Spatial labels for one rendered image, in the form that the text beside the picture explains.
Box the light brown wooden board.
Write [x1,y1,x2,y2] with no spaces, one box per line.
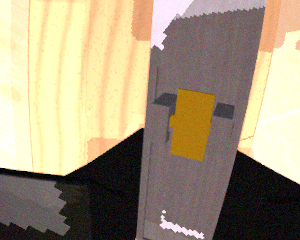
[27,0,282,176]

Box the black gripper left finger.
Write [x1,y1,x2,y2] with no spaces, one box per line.
[0,127,145,240]

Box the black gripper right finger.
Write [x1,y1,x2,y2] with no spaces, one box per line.
[211,151,300,240]

